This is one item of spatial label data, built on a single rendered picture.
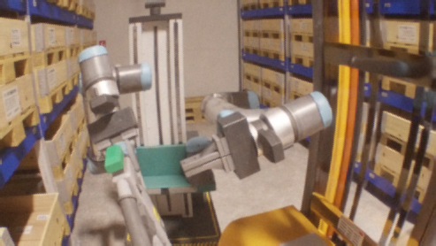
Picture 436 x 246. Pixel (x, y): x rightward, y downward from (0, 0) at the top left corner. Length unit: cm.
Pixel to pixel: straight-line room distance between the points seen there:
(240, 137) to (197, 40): 570
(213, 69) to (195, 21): 114
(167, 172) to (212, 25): 469
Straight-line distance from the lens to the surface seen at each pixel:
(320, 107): 66
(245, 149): 61
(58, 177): 243
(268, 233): 120
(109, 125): 74
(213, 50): 636
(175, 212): 230
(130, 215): 54
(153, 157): 197
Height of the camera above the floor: 165
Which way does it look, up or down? 18 degrees down
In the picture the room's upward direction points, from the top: 1 degrees counter-clockwise
